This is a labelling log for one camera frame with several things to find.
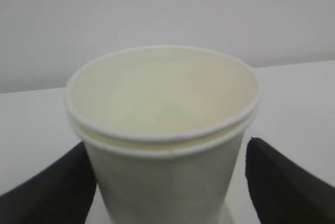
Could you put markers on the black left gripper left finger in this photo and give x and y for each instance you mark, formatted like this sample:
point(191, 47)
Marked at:
point(62, 193)

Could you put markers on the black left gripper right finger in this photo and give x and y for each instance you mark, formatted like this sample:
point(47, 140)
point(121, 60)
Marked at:
point(283, 192)

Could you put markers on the white paper cup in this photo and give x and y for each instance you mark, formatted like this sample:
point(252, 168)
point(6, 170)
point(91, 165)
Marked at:
point(163, 126)

